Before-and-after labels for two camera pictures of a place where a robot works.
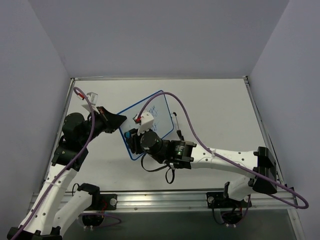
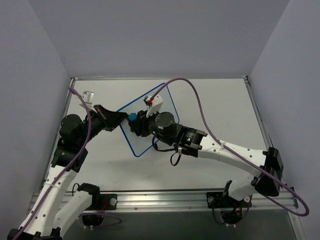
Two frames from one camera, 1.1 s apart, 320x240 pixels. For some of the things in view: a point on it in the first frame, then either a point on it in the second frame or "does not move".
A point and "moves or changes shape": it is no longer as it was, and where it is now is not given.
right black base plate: x=217 y=200 does not move
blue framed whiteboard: x=158 y=107 moves or changes shape
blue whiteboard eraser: x=127 y=135 → x=132 y=116
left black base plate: x=108 y=202 does not move
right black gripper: x=132 y=142 → x=139 y=122
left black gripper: x=105 y=119 does not move
